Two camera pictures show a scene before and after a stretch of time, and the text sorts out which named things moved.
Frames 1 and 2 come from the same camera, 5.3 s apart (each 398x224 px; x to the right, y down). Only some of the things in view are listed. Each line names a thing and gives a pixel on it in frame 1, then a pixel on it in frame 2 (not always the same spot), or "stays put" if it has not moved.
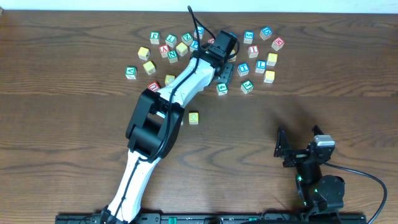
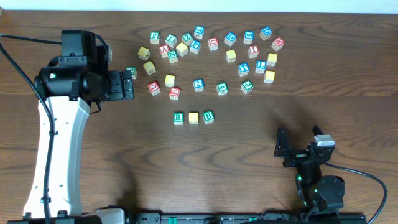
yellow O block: [193, 117] stays put
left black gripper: [226, 72] → [126, 84]
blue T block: [243, 69] stays put
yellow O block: [233, 59] stays put
